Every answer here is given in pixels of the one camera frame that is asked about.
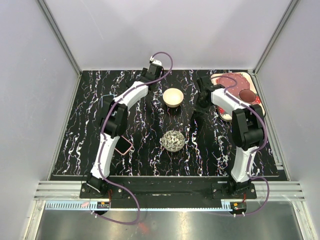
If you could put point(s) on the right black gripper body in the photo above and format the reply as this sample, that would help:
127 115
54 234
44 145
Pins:
201 106

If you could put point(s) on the light blue phone case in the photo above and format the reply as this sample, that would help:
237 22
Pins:
105 98

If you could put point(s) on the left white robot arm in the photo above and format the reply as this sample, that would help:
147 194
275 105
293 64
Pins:
114 122

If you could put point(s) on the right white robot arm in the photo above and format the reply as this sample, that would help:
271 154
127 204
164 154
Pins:
248 129

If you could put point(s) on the pink cased phone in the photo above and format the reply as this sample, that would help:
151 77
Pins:
123 146

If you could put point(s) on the cream bowl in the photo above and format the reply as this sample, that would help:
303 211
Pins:
173 97

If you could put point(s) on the pink dotted plate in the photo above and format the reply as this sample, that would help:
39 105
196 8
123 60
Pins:
227 80

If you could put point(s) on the pink printed mug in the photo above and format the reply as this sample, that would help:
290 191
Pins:
247 95

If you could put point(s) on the strawberry patterned tray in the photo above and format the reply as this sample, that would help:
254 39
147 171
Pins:
250 80

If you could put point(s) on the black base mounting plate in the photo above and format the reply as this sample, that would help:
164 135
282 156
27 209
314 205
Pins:
211 187

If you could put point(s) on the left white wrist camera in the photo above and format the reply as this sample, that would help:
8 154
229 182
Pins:
154 61

